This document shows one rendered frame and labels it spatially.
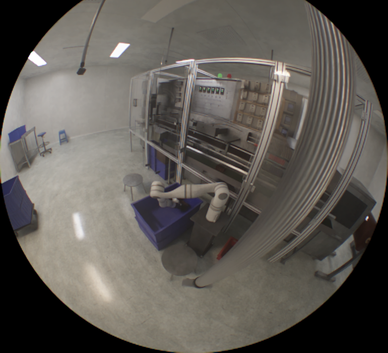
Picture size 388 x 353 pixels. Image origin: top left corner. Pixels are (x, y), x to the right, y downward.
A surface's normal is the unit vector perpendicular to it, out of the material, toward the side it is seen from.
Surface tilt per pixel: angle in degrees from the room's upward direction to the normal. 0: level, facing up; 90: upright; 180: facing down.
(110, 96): 90
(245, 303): 0
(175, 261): 0
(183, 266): 0
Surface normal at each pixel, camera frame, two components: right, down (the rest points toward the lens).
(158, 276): 0.14, -0.88
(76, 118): 0.72, 0.41
